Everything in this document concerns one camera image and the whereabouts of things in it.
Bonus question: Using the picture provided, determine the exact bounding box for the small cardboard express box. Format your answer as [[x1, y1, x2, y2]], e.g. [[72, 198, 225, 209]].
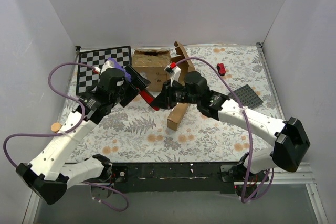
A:
[[166, 103, 190, 131]]

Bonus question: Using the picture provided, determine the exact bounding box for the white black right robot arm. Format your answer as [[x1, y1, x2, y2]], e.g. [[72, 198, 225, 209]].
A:
[[151, 71, 310, 181]]

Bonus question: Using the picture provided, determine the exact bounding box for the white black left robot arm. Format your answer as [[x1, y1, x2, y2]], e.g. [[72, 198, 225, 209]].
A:
[[16, 65, 150, 205]]

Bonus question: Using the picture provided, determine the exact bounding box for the large brown cardboard box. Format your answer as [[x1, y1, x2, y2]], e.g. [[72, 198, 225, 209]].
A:
[[132, 48, 171, 92]]

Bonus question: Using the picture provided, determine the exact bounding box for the open small cardboard box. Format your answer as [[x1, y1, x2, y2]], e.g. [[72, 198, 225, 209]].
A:
[[171, 41, 195, 85]]

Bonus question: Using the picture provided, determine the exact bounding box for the purple cylindrical tool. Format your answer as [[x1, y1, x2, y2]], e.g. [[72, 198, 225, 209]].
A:
[[108, 57, 131, 82]]

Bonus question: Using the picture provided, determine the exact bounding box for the black and white chessboard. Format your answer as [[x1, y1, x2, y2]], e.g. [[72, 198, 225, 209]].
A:
[[76, 46, 132, 96]]

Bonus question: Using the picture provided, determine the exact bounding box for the floral patterned table mat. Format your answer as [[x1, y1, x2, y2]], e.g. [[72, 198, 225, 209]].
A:
[[68, 46, 282, 163]]

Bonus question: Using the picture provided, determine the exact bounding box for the grey studded building plate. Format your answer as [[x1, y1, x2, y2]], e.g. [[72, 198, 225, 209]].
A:
[[234, 84, 263, 109]]

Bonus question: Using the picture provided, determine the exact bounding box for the wooden cork cylinder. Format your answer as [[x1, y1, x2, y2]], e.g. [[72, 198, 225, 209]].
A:
[[50, 122, 62, 133]]

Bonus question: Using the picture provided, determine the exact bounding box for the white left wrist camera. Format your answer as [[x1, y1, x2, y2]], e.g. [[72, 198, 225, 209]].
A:
[[93, 58, 117, 74]]

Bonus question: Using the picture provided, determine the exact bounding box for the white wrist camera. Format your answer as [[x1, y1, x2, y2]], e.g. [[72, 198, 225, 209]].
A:
[[164, 62, 181, 86], [93, 58, 117, 74]]

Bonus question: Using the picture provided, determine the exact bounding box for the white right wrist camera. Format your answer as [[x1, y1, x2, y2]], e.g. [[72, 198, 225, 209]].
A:
[[164, 62, 181, 86]]

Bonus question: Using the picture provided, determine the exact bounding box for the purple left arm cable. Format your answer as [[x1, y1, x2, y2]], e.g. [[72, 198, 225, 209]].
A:
[[2, 62, 129, 212]]

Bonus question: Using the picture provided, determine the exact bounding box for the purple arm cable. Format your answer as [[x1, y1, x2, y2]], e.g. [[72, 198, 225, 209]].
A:
[[2, 62, 129, 212], [176, 57, 275, 204]]

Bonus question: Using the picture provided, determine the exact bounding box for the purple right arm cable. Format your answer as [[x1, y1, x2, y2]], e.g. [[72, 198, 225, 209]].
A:
[[176, 57, 275, 204]]

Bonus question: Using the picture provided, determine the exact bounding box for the aluminium frame rail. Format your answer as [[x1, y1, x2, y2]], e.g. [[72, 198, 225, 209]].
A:
[[34, 162, 316, 186]]

